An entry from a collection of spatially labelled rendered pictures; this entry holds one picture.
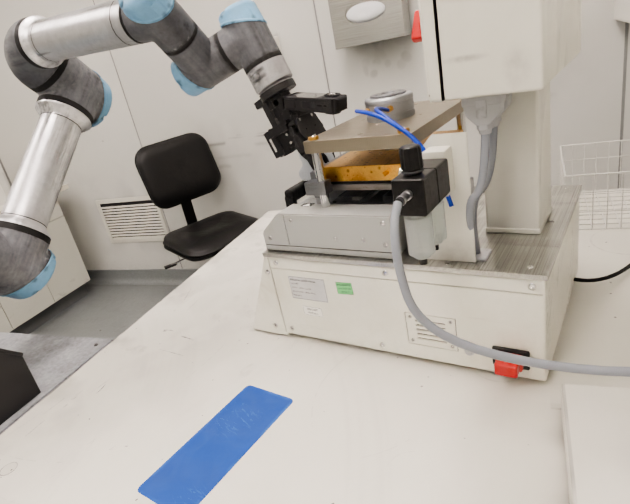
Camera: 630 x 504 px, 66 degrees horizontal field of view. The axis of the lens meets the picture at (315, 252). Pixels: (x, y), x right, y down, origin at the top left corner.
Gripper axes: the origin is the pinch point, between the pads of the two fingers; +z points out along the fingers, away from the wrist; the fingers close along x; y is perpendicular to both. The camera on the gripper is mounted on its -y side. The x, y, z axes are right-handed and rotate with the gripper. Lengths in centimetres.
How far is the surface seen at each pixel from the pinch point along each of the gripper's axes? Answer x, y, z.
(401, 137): 13.4, -23.1, -2.5
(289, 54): -127, 81, -52
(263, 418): 36.3, 5.3, 24.9
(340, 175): 10.2, -8.9, -1.1
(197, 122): -115, 146, -50
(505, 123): 4.8, -33.6, 2.4
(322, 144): 13.4, -10.8, -6.8
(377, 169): 10.2, -15.6, 0.4
